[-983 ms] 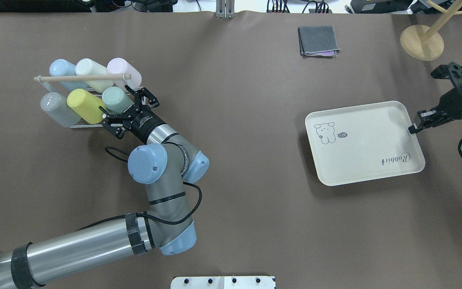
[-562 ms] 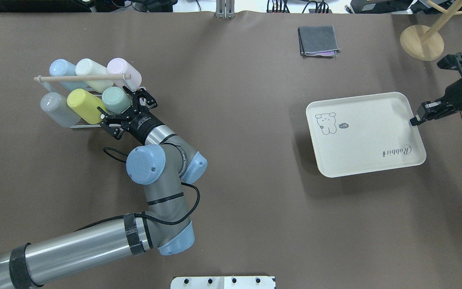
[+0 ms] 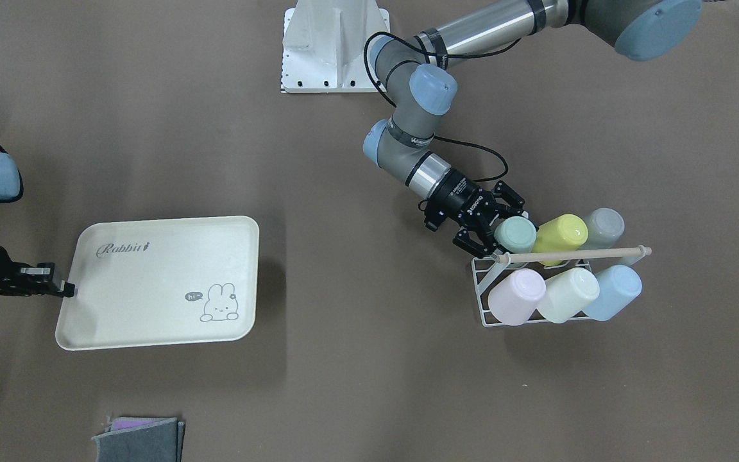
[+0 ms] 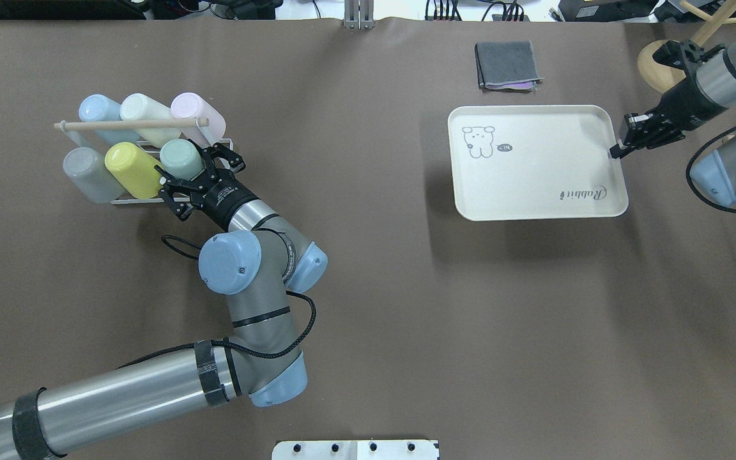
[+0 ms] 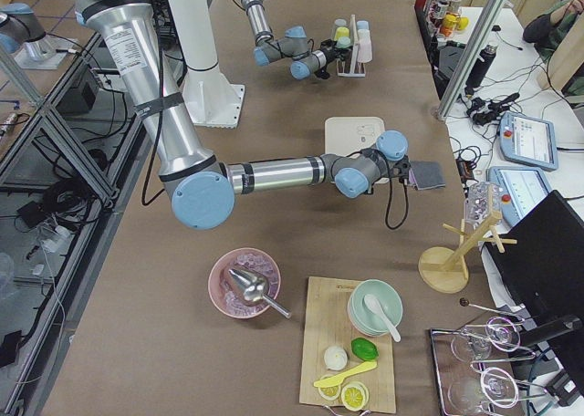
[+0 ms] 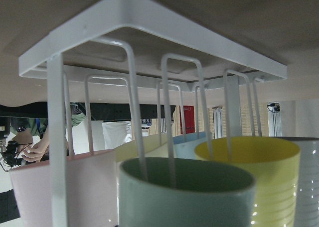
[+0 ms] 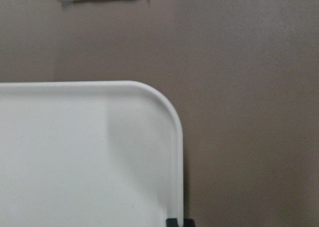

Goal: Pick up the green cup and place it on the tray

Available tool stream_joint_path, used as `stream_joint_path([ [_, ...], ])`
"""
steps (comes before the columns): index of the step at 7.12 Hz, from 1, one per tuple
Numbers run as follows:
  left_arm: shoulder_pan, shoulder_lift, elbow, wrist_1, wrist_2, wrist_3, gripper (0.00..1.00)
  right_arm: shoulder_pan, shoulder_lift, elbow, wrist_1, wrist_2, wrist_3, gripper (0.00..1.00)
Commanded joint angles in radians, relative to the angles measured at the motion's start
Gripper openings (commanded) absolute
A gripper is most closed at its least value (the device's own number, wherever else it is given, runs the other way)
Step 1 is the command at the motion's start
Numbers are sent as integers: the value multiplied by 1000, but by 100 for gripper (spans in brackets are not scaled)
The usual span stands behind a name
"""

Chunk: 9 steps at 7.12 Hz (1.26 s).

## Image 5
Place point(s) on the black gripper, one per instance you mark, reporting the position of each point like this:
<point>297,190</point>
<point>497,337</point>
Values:
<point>403,166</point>
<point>327,54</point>

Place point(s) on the white rabbit print tray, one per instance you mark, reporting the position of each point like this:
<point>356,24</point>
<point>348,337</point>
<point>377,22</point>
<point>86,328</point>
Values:
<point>344,135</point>

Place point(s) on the green plastic cup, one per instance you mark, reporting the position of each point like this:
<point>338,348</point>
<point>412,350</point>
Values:
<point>343,43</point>

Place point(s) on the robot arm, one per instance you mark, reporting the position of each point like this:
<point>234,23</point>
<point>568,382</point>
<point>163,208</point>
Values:
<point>202,190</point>
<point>293,45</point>

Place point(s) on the yellow plastic cup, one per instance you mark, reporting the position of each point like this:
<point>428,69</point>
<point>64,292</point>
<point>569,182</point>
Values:
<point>342,33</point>

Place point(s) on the pink plastic cup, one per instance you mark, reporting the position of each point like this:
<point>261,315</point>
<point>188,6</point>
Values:
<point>364,54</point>

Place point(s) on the cream white plastic cup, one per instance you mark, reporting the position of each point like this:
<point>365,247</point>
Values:
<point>364,35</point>

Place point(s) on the light blue plastic cup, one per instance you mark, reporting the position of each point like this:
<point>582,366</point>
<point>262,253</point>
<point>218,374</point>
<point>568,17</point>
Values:
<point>363,24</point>

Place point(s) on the folded grey cloth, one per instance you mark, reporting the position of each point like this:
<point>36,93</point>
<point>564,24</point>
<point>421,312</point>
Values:
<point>426,175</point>

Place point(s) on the clear glass mug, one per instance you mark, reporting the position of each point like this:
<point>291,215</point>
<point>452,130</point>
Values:
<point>482,199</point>

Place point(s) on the wooden mug tree stand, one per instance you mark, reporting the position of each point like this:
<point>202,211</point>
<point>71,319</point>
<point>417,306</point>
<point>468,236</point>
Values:
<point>444,269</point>

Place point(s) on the lower teach pendant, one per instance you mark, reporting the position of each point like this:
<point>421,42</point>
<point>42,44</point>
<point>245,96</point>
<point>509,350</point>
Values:
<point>523,189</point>

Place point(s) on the teach pendant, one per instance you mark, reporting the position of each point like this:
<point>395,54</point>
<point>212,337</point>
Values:
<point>528,141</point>
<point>523,189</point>

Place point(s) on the upper teach pendant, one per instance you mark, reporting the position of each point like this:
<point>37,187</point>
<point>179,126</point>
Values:
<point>528,141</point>

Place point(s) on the white ceramic spoon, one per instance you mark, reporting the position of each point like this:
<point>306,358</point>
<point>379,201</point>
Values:
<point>375,306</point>

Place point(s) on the black water bottle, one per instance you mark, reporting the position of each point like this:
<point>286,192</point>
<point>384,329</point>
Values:
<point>481,65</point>

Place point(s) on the black monitor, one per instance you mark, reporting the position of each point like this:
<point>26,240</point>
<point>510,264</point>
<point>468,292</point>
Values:
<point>543,271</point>

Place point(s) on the wooden cutting board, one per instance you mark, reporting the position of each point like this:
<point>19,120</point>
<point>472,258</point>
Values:
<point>327,324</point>

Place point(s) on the green lime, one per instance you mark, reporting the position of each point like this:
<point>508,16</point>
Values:
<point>364,349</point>

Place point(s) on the metal ice scoop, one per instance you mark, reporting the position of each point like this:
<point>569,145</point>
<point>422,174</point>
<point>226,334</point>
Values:
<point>253,288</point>

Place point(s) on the upper wine glass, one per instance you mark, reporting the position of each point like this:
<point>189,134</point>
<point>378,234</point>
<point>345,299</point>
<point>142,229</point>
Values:
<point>498,340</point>

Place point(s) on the wine glass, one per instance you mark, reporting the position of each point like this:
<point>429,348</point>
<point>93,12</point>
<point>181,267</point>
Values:
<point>492,391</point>
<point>498,340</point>

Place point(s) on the seated person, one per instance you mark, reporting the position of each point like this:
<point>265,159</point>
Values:
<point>547,31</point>

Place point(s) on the white garlic bulb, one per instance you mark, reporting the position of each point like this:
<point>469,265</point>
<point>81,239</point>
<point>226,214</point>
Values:
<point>335,358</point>

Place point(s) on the yellow plastic knife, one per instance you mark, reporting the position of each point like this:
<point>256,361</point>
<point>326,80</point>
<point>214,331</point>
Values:
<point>338,379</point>

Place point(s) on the lemon slice right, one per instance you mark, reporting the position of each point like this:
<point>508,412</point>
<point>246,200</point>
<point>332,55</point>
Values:
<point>354,396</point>

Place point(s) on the lemon slice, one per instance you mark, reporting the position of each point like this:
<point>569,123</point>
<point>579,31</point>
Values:
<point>330,393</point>
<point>354,396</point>

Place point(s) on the lemon slice left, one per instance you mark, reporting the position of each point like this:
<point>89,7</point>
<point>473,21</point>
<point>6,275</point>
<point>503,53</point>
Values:
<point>330,393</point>

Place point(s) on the lower wine glass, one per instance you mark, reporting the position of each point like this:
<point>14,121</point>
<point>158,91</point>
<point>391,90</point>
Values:
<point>492,391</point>

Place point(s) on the white wire cup rack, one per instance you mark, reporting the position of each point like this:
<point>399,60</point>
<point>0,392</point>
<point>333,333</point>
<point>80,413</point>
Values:
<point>349,67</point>

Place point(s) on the aluminium frame post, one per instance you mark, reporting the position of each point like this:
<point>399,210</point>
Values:
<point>477,39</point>

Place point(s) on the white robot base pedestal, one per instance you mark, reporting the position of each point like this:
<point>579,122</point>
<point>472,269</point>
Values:
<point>210,98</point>

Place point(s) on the black wire glass rack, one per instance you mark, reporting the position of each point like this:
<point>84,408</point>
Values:
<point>448,369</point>

